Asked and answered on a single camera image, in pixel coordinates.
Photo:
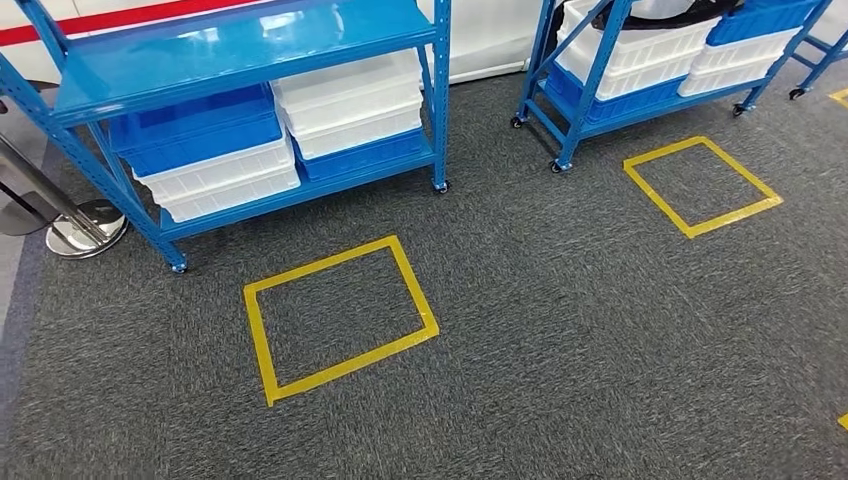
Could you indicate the silver round stand base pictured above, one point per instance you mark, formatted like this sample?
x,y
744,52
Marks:
x,y
86,232

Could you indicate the red barrier belt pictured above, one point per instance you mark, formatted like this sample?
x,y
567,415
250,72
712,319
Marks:
x,y
99,20

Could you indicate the black base stanchion post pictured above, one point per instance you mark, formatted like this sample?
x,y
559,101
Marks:
x,y
20,212

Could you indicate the blue steel shelf rack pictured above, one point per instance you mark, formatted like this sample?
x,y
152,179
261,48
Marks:
x,y
821,63
583,99
232,53

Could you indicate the white plastic bin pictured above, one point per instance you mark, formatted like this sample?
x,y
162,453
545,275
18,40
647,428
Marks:
x,y
351,109
358,136
642,79
232,195
742,56
344,79
649,46
725,79
218,172

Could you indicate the white car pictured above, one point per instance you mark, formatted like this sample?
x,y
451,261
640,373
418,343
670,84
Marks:
x,y
484,40

